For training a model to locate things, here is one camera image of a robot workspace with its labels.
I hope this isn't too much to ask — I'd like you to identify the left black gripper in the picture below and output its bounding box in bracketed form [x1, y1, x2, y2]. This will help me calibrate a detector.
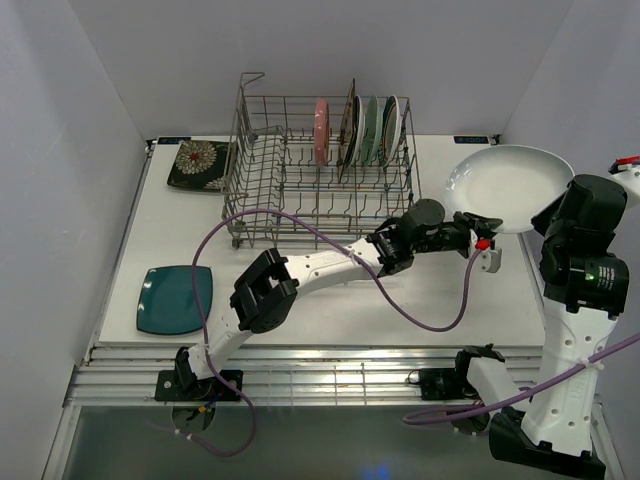
[411, 213, 501, 255]

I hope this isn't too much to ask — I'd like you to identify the white oval plate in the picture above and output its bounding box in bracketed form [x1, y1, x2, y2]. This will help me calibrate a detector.
[444, 145, 574, 234]

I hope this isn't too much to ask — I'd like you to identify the green red rimmed white plate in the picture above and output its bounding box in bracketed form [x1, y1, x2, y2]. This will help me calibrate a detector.
[379, 95, 401, 166]

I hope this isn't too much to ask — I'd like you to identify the green floral plate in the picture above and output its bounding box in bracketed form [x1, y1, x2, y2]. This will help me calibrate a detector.
[361, 96, 383, 165]

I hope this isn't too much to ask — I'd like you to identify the cream floral square plate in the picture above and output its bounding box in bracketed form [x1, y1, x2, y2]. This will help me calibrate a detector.
[337, 78, 356, 182]

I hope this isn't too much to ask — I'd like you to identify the pink dotted scalloped plate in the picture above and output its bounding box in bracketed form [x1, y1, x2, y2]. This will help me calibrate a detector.
[313, 97, 330, 167]

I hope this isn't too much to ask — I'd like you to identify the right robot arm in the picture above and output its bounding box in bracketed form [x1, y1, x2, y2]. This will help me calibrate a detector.
[451, 171, 639, 479]

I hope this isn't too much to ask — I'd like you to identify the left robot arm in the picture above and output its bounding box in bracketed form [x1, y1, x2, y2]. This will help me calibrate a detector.
[174, 199, 503, 400]

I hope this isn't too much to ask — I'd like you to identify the black xdof logo sticker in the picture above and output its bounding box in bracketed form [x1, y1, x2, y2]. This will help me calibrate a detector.
[453, 135, 490, 144]

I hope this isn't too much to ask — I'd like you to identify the black floral square plate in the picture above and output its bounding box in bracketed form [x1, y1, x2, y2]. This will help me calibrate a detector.
[167, 140, 229, 192]

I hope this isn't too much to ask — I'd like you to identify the dark teal plate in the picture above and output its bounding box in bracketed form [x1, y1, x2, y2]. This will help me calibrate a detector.
[136, 265, 202, 336]

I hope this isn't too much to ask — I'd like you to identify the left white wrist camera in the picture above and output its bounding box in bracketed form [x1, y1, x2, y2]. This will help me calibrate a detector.
[476, 239, 502, 274]

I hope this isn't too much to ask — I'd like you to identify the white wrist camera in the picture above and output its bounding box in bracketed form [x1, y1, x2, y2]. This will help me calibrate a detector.
[476, 239, 502, 274]
[608, 155, 640, 176]

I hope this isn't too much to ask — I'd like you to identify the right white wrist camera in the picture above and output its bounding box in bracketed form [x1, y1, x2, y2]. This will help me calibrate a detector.
[608, 155, 640, 176]

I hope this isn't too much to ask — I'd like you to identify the grey wire dish rack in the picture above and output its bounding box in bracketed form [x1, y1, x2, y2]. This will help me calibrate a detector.
[222, 72, 421, 248]

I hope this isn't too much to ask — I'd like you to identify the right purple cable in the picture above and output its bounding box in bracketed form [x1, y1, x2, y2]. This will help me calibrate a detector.
[402, 159, 640, 427]

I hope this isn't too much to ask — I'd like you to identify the purple cable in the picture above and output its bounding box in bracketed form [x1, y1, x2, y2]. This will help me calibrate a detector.
[191, 208, 494, 457]
[402, 159, 640, 427]

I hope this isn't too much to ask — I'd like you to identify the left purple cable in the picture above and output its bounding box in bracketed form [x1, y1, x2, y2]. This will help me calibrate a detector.
[191, 208, 494, 457]

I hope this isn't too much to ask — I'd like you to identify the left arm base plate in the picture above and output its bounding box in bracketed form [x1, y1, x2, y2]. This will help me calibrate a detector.
[154, 370, 240, 403]

